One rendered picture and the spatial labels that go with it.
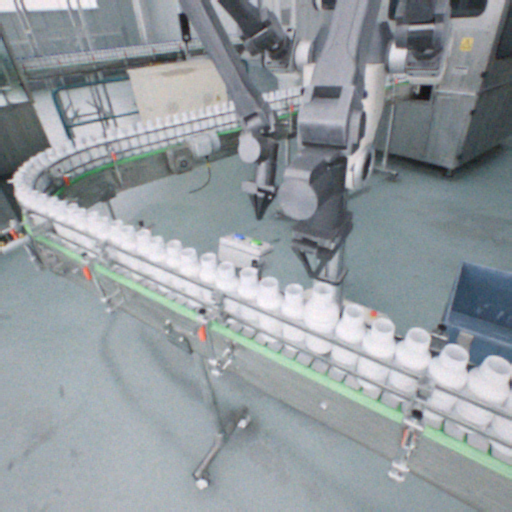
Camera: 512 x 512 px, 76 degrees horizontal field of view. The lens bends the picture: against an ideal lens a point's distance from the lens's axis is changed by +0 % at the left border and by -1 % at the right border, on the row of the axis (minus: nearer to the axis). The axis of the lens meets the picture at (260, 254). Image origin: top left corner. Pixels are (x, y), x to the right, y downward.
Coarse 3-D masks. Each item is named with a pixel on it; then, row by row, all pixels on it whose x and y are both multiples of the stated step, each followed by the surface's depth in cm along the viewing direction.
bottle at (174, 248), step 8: (176, 240) 86; (168, 248) 84; (176, 248) 84; (168, 256) 87; (176, 256) 85; (168, 264) 86; (176, 264) 85; (176, 280) 89; (176, 288) 90; (184, 288) 90
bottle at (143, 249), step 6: (138, 234) 91; (144, 234) 93; (150, 234) 91; (138, 240) 91; (144, 240) 90; (138, 246) 92; (144, 246) 91; (138, 252) 92; (144, 252) 91; (150, 252) 91; (144, 264) 94; (144, 270) 97; (150, 270) 95; (150, 276) 96; (150, 282) 98
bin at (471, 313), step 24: (480, 264) 103; (456, 288) 112; (480, 288) 107; (504, 288) 103; (456, 312) 116; (480, 312) 111; (504, 312) 107; (456, 336) 86; (480, 336) 82; (504, 336) 107; (480, 360) 86
